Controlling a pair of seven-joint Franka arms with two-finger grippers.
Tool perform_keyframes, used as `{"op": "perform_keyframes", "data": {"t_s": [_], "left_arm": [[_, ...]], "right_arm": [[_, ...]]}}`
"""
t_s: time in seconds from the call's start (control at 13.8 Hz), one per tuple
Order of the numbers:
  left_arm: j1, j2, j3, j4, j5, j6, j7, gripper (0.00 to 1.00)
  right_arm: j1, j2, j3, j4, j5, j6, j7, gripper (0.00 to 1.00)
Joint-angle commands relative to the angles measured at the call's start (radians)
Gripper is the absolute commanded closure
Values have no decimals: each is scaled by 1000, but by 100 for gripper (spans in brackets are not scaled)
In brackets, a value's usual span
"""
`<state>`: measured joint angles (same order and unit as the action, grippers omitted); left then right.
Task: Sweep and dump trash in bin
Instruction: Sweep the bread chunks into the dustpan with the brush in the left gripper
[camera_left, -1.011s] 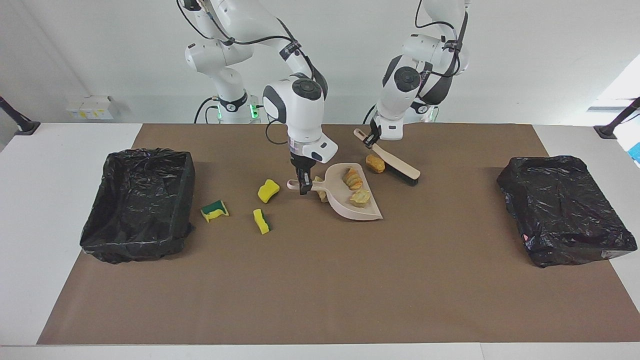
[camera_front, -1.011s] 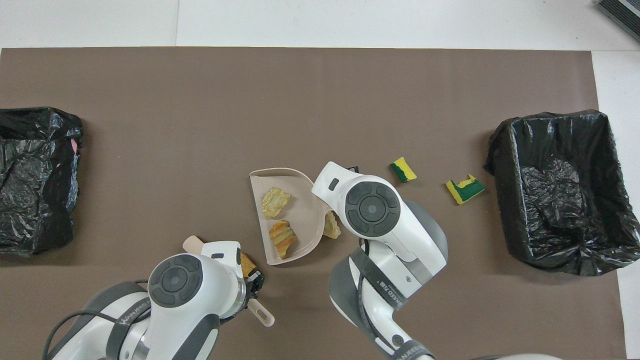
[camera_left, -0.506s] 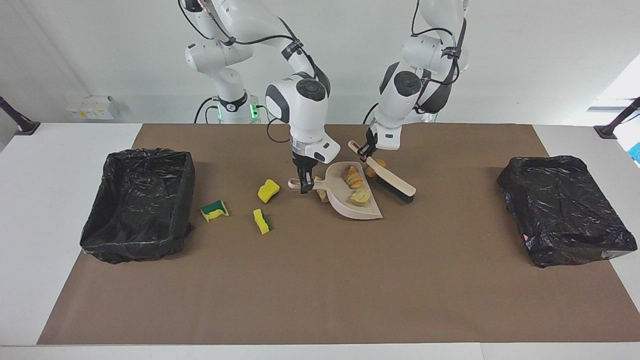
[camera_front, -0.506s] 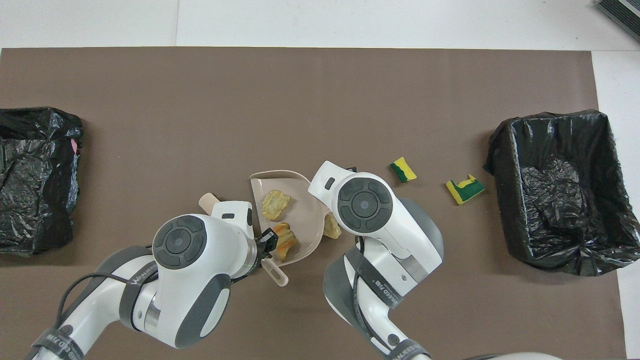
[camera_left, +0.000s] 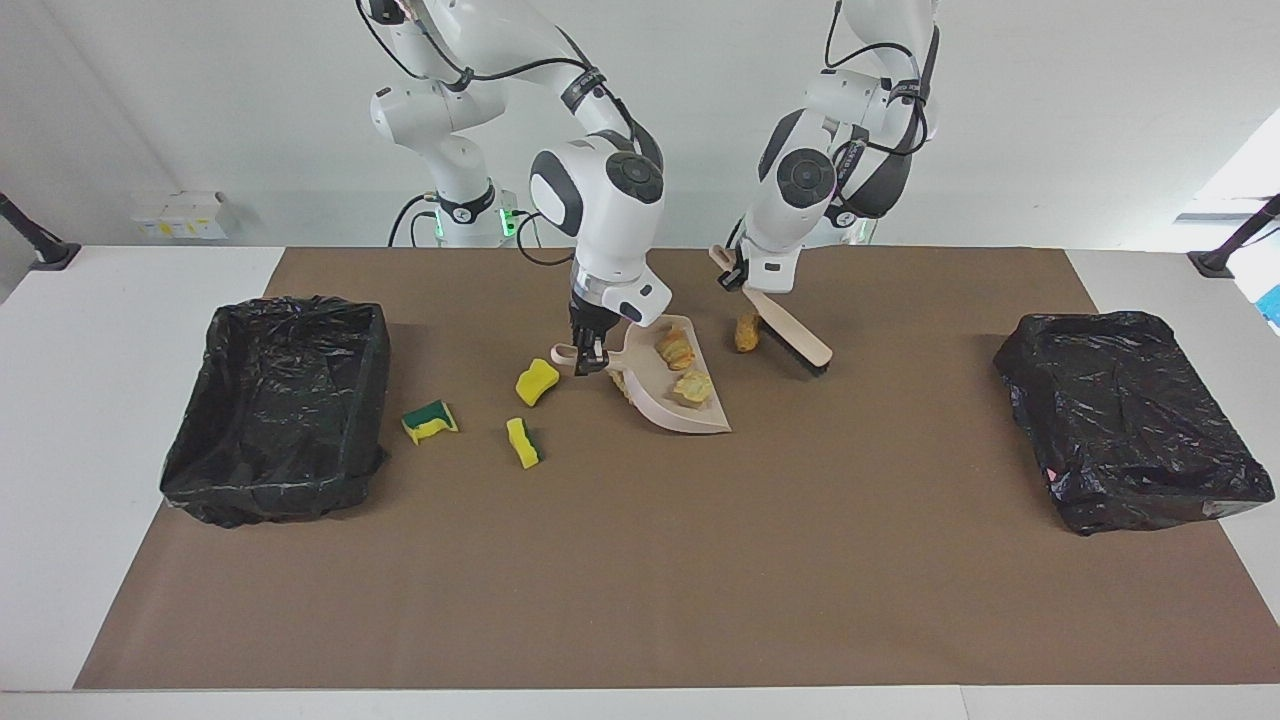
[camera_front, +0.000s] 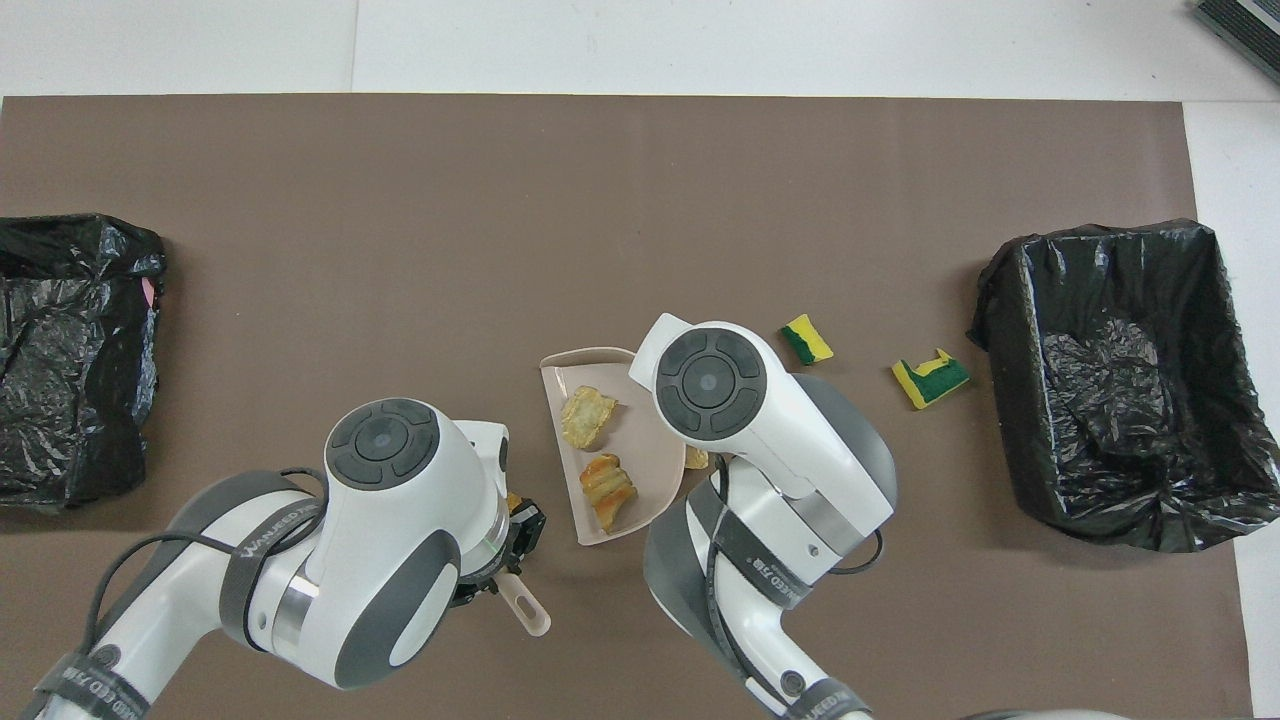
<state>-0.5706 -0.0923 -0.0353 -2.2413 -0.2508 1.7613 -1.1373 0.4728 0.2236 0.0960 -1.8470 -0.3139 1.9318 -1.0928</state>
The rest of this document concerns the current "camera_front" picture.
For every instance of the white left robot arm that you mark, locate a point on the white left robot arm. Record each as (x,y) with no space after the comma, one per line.
(380,540)

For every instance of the small yellow green sponge piece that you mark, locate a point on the small yellow green sponge piece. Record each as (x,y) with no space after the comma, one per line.
(812,342)

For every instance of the notched yellow green sponge piece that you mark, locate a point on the notched yellow green sponge piece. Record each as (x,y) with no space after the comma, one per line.
(925,385)

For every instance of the black bag bin, pink spot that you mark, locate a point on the black bag bin, pink spot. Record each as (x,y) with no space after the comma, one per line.
(60,420)

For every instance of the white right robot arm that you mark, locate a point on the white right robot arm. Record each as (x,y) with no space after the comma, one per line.
(760,420)

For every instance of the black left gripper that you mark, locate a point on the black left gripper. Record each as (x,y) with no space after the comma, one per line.
(528,527)

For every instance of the black bag lined bin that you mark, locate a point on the black bag lined bin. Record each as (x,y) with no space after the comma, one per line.
(1060,300)

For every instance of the pale yellow sponge chunk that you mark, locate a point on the pale yellow sponge chunk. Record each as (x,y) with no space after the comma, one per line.
(697,459)
(588,418)
(608,490)

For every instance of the beige plastic dustpan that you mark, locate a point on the beige plastic dustpan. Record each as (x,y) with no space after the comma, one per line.
(650,470)

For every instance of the brown table mat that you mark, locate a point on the brown table mat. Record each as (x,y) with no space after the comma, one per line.
(700,160)

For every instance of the dark ribbed device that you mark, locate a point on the dark ribbed device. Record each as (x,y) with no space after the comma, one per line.
(1250,25)

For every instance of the beige hand brush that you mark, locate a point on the beige hand brush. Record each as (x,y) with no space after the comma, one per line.
(528,610)

